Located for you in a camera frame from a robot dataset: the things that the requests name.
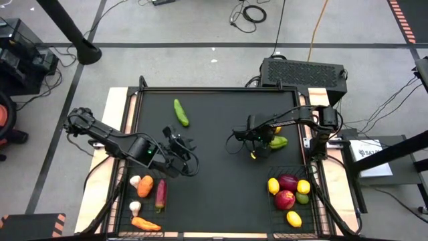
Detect black table frame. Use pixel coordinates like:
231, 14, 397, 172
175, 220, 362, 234
106, 75, 362, 240

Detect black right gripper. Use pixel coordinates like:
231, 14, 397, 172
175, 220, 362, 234
233, 124, 274, 159

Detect white printed box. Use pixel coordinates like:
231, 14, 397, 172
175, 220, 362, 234
348, 139, 394, 178

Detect hazard-striped floor mat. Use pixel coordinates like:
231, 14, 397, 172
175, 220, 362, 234
0, 213, 67, 241
387, 0, 428, 44

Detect black diagonal beam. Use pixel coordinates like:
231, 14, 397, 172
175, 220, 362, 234
350, 130, 428, 175

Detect black floor cable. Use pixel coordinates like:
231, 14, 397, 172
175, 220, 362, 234
270, 0, 288, 58

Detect black computer case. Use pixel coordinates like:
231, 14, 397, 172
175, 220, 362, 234
259, 57, 348, 107

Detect coiled black cable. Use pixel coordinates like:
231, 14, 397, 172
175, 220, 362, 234
229, 0, 268, 34

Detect long orange pepper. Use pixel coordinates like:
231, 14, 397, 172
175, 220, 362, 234
130, 216, 162, 232

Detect yellow lemon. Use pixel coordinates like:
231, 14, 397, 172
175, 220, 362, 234
296, 179, 312, 195
286, 210, 303, 228
267, 177, 280, 196

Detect black side table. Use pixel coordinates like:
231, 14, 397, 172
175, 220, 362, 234
336, 129, 428, 215

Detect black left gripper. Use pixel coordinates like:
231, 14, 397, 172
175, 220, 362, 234
165, 135, 197, 167

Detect orange sweet potato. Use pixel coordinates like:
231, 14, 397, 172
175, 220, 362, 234
136, 175, 154, 198

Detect orange power cable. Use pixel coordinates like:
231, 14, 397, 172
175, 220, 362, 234
306, 0, 330, 63

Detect green lime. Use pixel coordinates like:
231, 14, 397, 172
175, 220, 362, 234
295, 191, 310, 206

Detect black pole with base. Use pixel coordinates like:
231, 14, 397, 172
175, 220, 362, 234
35, 0, 103, 66

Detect wooden table board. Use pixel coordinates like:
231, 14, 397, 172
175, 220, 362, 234
74, 87, 138, 234
298, 87, 360, 234

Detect red apple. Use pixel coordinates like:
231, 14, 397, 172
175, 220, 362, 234
274, 189, 296, 211

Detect black wire basket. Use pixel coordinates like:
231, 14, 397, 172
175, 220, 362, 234
118, 165, 170, 234
266, 165, 318, 234

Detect green bell pepper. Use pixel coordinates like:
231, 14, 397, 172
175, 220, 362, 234
269, 135, 289, 150

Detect green cucumber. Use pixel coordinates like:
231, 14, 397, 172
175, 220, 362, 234
173, 98, 191, 128

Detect black equipment rack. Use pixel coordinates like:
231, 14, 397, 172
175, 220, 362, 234
0, 17, 60, 96

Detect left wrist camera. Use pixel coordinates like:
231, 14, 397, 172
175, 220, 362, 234
163, 125, 179, 139

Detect red chili pepper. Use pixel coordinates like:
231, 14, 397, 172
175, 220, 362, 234
154, 179, 168, 214

